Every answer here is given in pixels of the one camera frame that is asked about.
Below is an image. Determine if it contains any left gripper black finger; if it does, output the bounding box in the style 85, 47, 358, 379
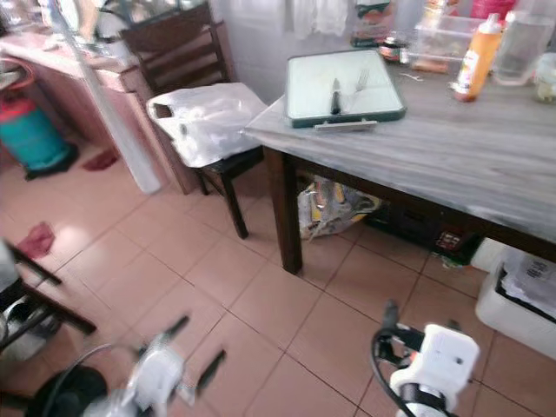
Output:
139, 315, 190, 357
198, 349, 227, 397

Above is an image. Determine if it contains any black box with red display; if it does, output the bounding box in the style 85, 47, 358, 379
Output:
365, 204, 487, 266

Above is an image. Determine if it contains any black metal stand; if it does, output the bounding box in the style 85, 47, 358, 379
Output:
0, 243, 98, 366

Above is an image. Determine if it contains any white plastic bin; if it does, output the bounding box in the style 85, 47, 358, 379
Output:
474, 236, 556, 361

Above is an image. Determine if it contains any black round base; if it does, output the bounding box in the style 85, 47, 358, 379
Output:
24, 365, 109, 417

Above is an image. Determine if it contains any printed shopping bag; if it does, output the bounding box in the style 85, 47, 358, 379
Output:
297, 174, 383, 242

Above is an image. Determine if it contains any grey-topped dark wood table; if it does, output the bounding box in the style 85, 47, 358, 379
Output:
242, 52, 556, 275

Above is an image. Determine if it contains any red floor cloth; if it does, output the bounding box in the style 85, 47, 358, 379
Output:
17, 222, 56, 261

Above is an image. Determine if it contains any small dark red rag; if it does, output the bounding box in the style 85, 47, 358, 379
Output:
81, 149, 120, 172

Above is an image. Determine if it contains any small flat wooden strip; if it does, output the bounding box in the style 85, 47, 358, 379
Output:
314, 119, 379, 132

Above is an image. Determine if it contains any white plastic bag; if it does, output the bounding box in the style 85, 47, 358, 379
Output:
146, 83, 268, 169

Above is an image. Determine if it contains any silver metal fork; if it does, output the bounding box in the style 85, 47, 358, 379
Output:
344, 68, 371, 114

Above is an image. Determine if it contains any long translucent white tube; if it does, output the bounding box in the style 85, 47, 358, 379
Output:
39, 0, 163, 195

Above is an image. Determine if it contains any green-rimmed white tray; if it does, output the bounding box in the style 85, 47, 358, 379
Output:
285, 48, 407, 129

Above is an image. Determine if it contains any teal gas cylinder red top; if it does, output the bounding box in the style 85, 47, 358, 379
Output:
0, 59, 79, 182

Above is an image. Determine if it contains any pink tiled counter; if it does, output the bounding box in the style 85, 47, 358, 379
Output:
0, 33, 201, 196

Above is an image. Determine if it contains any orange sauce squeeze bottle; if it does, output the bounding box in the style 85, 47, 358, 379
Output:
452, 13, 506, 103

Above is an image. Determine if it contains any clear plastic storage box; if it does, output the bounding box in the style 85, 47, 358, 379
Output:
408, 15, 487, 70

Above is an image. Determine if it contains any small lidded glass container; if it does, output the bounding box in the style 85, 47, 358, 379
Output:
533, 52, 556, 104

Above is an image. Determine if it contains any printed food package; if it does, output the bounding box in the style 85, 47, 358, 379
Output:
350, 0, 396, 48

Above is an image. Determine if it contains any clear plastic bottle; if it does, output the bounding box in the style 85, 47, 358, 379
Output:
492, 7, 556, 87

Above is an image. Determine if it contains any white hanging towel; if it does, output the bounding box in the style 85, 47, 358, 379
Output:
291, 0, 353, 39

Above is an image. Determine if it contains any red plastic container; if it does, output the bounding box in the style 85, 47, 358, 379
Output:
471, 0, 519, 20

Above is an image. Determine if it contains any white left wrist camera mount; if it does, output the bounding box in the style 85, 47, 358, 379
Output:
120, 341, 186, 416

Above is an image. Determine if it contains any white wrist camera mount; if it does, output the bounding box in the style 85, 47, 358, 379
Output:
389, 323, 481, 402
120, 341, 186, 416

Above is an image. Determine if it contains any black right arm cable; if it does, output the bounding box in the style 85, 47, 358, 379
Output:
369, 328, 411, 417

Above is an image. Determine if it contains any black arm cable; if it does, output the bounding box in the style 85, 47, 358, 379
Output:
369, 328, 411, 417
69, 345, 140, 417

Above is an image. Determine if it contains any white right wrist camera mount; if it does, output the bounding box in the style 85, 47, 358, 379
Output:
389, 323, 481, 402

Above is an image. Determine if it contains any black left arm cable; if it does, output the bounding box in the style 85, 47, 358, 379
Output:
69, 345, 140, 417

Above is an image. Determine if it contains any black-handled table knife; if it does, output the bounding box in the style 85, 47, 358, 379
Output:
329, 77, 343, 116

